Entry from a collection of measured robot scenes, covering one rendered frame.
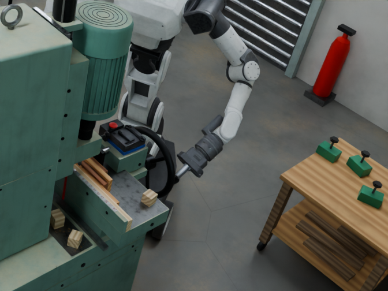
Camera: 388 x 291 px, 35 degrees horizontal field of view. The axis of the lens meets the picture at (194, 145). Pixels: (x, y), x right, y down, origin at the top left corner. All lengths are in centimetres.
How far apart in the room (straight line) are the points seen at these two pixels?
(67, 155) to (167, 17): 72
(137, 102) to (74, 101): 113
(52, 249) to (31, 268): 10
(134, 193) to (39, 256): 37
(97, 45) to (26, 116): 28
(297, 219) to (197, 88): 148
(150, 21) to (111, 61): 63
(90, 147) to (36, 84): 48
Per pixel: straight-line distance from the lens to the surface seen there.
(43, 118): 164
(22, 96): 155
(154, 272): 303
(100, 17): 172
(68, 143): 183
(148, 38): 244
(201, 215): 338
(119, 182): 209
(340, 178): 311
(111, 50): 170
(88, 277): 211
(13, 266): 193
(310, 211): 337
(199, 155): 231
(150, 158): 231
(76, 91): 172
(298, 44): 479
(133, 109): 288
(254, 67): 240
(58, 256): 196
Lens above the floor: 229
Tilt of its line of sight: 37 degrees down
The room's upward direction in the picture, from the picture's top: 17 degrees clockwise
